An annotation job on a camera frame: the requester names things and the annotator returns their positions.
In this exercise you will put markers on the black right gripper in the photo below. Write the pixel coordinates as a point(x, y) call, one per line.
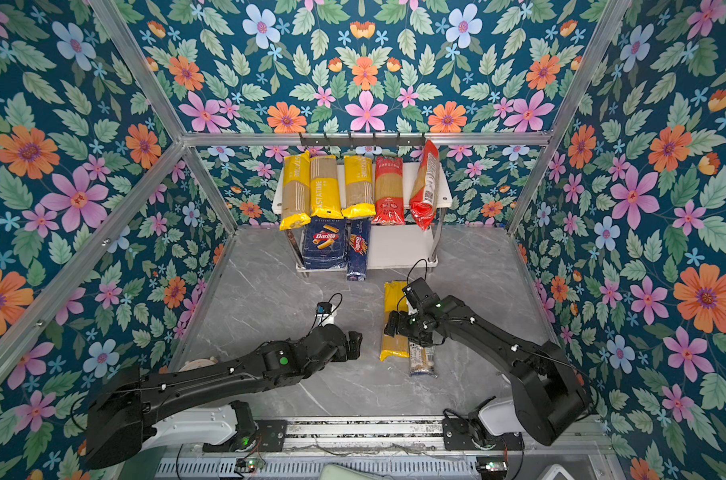
point(400, 327)

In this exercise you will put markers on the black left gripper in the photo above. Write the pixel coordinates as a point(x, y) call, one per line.
point(354, 354)

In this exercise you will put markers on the clear spaghetti bag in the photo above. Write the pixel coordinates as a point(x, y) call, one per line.
point(421, 360)

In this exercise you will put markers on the blue Barilla pasta bag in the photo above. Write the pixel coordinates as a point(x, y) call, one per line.
point(325, 244)

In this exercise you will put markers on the blue Barilla spaghetti bag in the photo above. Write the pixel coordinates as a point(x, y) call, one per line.
point(359, 231)

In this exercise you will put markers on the red Barilla spaghetti bag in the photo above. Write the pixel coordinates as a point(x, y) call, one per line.
point(388, 189)

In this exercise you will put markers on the red-ended spaghetti bag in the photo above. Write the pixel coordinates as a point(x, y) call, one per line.
point(423, 201)

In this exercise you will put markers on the yellow Pastatime spaghetti bag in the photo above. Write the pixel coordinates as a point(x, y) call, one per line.
point(324, 186)

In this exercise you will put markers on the yellow wholewheat spaghetti bag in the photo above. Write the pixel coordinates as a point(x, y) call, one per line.
point(359, 188)

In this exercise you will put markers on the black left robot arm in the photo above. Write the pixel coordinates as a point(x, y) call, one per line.
point(135, 412)

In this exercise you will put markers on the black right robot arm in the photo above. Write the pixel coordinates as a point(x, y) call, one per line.
point(548, 393)

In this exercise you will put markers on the white two-tier shelf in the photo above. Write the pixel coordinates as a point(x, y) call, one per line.
point(391, 247)

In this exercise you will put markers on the beige round clock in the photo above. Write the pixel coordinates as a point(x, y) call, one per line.
point(199, 363)

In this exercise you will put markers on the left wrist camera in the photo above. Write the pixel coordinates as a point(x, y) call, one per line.
point(325, 314)

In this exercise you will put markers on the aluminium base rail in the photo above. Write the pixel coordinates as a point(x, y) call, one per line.
point(394, 447)

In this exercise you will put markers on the metal hook rail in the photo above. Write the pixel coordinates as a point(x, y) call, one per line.
point(354, 140)

